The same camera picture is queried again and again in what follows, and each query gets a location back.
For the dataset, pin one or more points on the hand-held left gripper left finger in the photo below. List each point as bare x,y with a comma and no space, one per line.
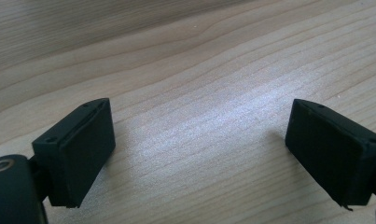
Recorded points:
80,155

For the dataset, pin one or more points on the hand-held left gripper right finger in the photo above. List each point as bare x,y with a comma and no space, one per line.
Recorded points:
328,155

